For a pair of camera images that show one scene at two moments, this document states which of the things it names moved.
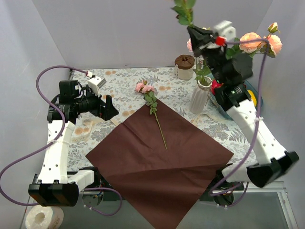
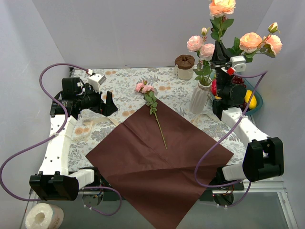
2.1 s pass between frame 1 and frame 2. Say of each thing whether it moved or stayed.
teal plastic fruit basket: stayed
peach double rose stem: moved
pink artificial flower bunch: stayed
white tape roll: stayed
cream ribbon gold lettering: moved
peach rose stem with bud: stayed
